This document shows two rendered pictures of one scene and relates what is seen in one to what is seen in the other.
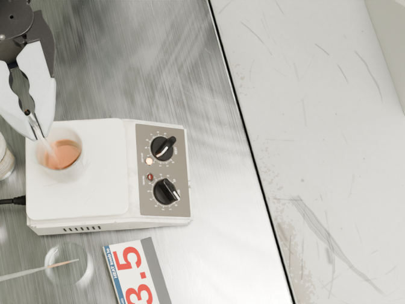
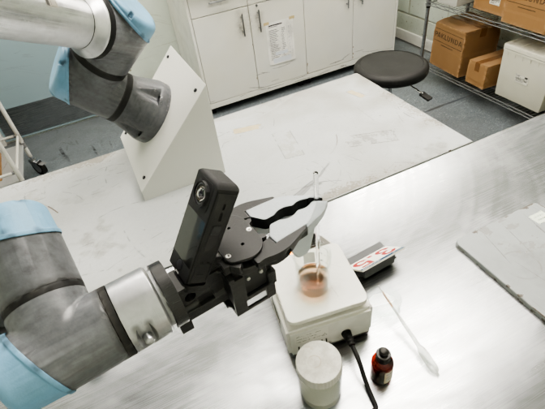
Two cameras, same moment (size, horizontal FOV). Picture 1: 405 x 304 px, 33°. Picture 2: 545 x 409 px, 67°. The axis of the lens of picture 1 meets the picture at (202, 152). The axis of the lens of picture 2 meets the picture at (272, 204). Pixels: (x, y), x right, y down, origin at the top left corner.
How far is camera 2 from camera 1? 0.63 m
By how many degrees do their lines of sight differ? 49
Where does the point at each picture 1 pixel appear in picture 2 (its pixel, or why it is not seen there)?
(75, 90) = (238, 342)
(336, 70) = not seen: hidden behind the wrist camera
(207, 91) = not seen: hidden behind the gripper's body
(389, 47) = (185, 176)
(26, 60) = (264, 213)
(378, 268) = (315, 166)
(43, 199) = (348, 292)
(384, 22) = (169, 177)
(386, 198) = (276, 170)
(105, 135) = (283, 269)
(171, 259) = (350, 250)
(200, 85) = not seen: hidden behind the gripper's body
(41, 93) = (290, 199)
